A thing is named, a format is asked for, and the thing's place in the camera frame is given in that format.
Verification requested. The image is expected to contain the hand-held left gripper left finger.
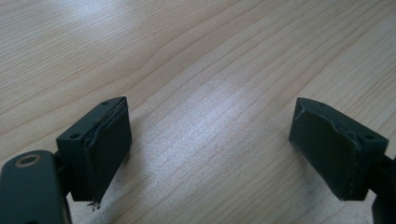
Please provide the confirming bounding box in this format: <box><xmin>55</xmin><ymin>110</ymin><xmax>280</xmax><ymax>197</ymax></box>
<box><xmin>56</xmin><ymin>95</ymin><xmax>133</xmax><ymax>211</ymax></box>

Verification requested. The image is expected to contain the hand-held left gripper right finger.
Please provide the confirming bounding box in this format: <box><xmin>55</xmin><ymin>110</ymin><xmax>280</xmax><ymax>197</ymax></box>
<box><xmin>288</xmin><ymin>96</ymin><xmax>389</xmax><ymax>202</ymax></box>

